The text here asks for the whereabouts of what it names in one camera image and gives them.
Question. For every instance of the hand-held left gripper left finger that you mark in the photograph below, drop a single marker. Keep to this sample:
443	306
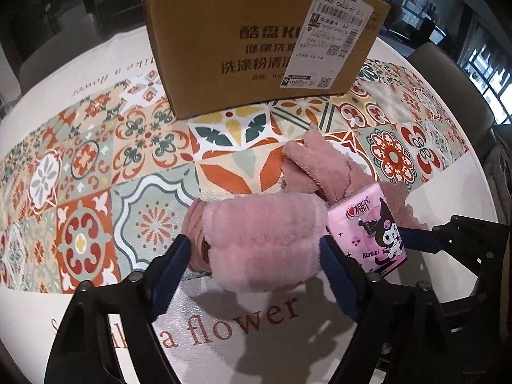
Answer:
172	276

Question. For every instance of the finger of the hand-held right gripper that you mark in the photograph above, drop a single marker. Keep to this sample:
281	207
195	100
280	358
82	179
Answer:
464	240

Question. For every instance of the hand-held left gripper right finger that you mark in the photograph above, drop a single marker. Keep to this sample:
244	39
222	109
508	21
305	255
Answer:
340	280

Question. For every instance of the pink cartoon tissue pack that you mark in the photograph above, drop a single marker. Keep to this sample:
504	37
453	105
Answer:
360	224

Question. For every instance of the pink towel cloth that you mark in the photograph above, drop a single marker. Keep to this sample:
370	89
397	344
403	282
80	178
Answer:
316	168

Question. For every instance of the brown cardboard box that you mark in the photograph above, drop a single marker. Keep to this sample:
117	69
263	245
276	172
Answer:
224	48

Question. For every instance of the tile-patterned tablecloth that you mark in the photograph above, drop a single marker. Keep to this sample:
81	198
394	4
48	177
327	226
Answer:
80	168

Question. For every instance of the grey dining chair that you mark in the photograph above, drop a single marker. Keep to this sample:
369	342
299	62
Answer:
448	76
56	52

